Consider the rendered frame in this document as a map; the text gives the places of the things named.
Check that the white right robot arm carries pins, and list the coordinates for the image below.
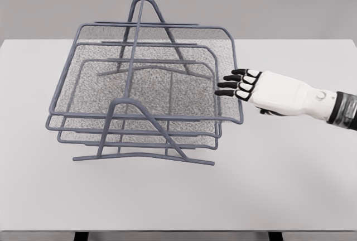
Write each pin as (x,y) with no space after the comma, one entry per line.
(320,101)

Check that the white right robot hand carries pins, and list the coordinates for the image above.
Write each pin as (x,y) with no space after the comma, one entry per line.
(274,90)

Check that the grey mesh folder tray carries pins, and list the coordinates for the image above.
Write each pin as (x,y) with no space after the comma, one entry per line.
(78,124)
(83,138)
(224,84)

